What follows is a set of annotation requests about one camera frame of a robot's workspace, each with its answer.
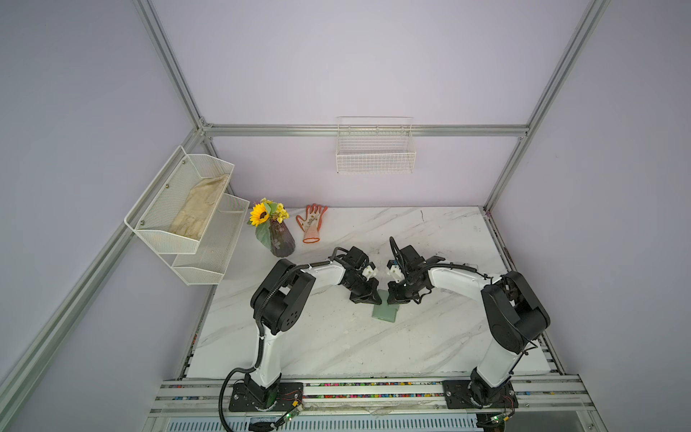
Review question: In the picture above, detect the green card holder wallet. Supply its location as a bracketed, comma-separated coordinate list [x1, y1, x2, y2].
[372, 290, 399, 323]

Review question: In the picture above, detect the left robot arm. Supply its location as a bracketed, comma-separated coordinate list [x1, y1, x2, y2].
[245, 247, 383, 399]

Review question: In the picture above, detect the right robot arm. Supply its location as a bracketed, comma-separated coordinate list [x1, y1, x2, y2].
[387, 239, 551, 408]

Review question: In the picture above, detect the orange work glove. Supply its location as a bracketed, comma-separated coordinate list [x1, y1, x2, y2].
[296, 203, 329, 244]

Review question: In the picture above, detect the dark glass vase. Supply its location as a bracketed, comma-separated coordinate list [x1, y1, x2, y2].
[269, 220, 296, 258]

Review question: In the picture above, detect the yellow sunflower bouquet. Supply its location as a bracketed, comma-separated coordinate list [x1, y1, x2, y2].
[248, 198, 290, 227]

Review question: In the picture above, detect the white mesh lower shelf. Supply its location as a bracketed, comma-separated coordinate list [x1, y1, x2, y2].
[164, 194, 249, 286]

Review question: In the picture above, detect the white mesh shelf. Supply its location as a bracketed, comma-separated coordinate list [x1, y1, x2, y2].
[164, 194, 249, 286]
[124, 147, 235, 255]

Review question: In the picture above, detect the beige cloth in shelf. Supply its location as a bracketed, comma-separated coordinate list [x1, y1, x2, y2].
[169, 175, 230, 240]

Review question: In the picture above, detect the white mesh upper shelf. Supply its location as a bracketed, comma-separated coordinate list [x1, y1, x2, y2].
[124, 147, 235, 255]

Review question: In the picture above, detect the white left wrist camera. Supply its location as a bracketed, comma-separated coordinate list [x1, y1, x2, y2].
[361, 263, 377, 280]

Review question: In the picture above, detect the black corrugated cable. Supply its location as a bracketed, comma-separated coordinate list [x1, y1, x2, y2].
[217, 247, 352, 432]

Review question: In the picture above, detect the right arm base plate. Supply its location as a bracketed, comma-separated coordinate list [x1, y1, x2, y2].
[442, 379, 518, 410]

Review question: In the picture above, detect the white wire wall basket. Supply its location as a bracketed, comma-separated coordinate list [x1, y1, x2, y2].
[336, 116, 417, 175]

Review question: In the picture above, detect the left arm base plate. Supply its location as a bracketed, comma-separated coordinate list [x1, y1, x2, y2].
[227, 382, 304, 412]

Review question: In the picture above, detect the aluminium front rail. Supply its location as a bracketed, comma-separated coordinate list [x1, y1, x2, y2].
[149, 374, 595, 417]

